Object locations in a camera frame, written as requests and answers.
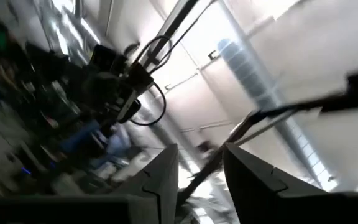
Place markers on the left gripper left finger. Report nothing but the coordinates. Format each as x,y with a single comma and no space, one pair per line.
163,174

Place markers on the black aluminium frame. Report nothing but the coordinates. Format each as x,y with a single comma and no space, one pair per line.
337,104

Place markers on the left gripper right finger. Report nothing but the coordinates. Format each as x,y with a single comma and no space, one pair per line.
250,180

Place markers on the silver ventilation duct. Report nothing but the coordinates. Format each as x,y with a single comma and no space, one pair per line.
244,71

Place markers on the black overhead camera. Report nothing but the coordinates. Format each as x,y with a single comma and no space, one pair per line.
135,77

